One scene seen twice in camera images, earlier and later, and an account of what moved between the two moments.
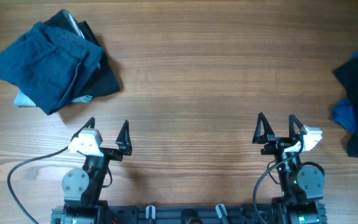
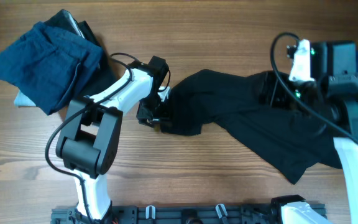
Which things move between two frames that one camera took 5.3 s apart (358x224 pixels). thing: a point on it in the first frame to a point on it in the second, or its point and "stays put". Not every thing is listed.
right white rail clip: x=221 y=211 stays put
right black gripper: x=277 y=144 to x=275 y=97
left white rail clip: x=153 y=212 stays put
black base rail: x=184 y=214 stays put
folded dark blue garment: x=51 y=67 stays put
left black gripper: x=123 y=145 to x=142 y=116
